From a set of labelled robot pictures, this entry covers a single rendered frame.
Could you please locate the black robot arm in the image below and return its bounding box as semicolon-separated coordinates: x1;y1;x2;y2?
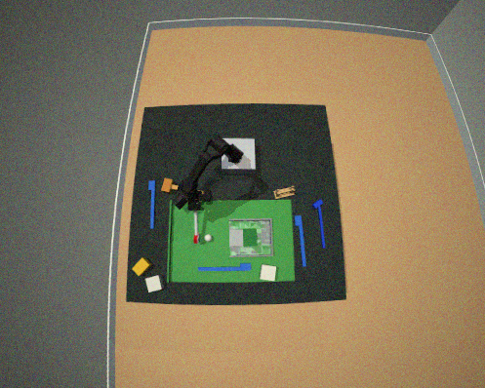
171;135;244;211

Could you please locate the green flat mat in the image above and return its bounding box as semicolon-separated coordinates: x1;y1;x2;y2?
170;200;295;283

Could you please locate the yellow block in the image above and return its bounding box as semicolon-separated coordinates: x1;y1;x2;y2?
133;257;152;276

